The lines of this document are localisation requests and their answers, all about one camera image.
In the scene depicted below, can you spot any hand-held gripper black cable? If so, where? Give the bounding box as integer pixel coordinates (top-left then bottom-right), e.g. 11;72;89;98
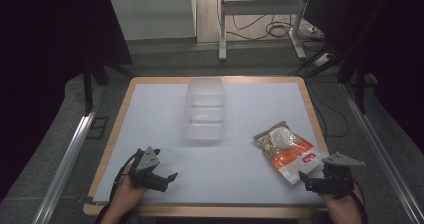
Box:
109;153;138;200
349;178;369;224

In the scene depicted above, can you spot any black stand leg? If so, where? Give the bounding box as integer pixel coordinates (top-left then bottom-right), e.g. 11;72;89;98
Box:
82;59;135;116
335;48;379;116

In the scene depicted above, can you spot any person's right hand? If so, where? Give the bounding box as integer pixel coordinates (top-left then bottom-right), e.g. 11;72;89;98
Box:
321;181;365;213

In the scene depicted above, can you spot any orange and brown snack packet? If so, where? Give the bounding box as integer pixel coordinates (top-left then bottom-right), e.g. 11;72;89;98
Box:
252;120;327;186

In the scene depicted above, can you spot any aluminium rail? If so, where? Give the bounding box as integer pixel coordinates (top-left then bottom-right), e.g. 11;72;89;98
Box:
339;82;424;224
32;85;105;224

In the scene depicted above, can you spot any white metal stand frame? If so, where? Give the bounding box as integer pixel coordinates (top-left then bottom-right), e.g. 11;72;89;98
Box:
217;0;313;62

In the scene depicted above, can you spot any thin black floor cable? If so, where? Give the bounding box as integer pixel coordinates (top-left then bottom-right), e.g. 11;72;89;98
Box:
308;83;350;139

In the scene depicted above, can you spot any right hand-held gripper black cable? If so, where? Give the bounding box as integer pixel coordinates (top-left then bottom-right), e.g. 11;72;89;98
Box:
349;178;369;224

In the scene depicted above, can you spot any black cable bundle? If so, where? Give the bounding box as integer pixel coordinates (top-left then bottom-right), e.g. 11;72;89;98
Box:
228;0;323;42

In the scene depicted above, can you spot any person's left hand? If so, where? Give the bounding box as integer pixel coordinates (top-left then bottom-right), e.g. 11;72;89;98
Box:
111;173;149;209

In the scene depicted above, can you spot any white table mat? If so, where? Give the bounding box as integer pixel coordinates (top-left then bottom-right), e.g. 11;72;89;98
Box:
92;82;327;206

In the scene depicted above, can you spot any left hand-held gripper black cable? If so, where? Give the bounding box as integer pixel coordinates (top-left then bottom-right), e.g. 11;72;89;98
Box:
109;153;138;200

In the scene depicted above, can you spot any white power strip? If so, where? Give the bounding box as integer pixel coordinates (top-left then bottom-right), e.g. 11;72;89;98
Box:
312;52;332;67

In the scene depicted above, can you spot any white cabinet panel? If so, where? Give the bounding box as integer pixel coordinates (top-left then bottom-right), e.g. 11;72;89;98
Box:
107;0;197;41

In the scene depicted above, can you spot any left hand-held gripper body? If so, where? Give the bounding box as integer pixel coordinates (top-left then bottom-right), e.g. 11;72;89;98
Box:
128;146;162;189

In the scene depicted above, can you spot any clear plastic container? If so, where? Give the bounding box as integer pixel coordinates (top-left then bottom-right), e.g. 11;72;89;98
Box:
183;76;227;142

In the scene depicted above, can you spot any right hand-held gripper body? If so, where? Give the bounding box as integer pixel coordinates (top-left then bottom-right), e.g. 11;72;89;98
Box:
321;151;366;199

